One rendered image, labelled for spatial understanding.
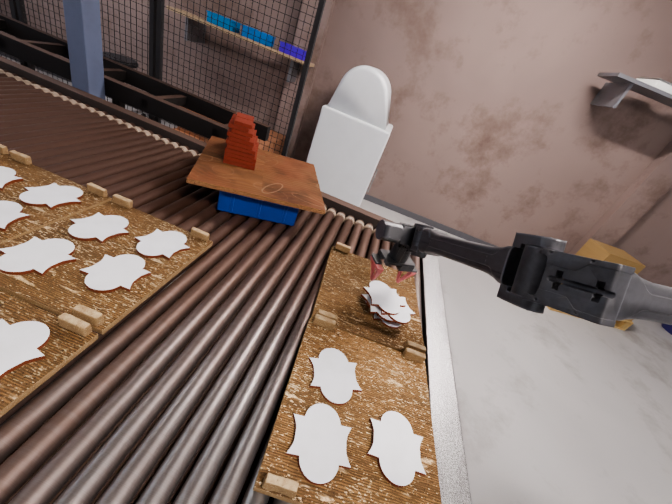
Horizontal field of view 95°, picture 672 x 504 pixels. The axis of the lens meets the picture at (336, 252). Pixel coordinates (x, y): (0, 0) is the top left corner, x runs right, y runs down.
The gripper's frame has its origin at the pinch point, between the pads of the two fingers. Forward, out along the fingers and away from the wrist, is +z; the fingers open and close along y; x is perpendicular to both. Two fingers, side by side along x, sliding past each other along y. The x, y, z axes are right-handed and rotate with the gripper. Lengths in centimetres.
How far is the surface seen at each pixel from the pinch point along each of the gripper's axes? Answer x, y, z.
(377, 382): 30.2, 11.6, 7.7
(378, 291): 2.5, 2.0, 3.3
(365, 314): 7.9, 6.6, 8.2
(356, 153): -237, -82, 32
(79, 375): 24, 73, 10
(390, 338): 16.9, 1.6, 8.0
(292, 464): 45, 35, 7
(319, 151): -255, -48, 46
